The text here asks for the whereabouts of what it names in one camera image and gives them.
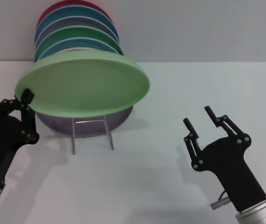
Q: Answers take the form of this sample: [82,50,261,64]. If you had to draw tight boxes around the dark green plate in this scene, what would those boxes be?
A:
[34,25,125,63]

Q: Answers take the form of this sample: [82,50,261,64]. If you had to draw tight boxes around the red plate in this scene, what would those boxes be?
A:
[36,0,112,31]

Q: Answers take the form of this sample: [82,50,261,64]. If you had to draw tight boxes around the right gripper cable connector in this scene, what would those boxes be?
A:
[210,190,231,208]

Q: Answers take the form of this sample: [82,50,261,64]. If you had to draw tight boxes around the light blue plate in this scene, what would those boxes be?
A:
[34,36,124,63]

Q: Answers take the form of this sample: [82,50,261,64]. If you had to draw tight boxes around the lavender purple plate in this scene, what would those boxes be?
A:
[35,105,133,138]

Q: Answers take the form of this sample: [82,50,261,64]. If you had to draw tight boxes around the teal blue plate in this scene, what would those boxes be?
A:
[35,6,119,44]

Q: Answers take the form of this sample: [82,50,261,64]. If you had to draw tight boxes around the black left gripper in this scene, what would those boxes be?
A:
[0,88,40,187]

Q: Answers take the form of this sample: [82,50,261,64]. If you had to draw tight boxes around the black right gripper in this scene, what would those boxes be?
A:
[183,106,266,212]

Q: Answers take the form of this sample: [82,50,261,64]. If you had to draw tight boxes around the light green plate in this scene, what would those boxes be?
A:
[15,49,151,119]

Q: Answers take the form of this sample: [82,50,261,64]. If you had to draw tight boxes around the grey lavender plate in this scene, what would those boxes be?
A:
[34,16,121,47]

